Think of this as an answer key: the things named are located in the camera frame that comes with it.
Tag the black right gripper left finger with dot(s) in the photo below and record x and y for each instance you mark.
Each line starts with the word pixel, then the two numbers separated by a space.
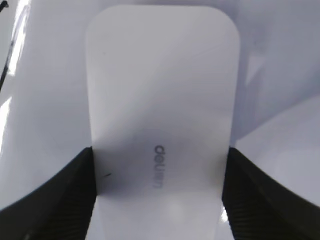
pixel 60 209

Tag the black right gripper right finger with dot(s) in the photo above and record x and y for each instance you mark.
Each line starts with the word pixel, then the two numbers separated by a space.
pixel 259 208

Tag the white board eraser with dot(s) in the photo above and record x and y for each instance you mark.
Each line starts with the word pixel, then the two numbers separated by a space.
pixel 161 83

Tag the white board with aluminium frame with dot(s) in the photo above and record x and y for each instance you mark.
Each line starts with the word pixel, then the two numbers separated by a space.
pixel 44 103

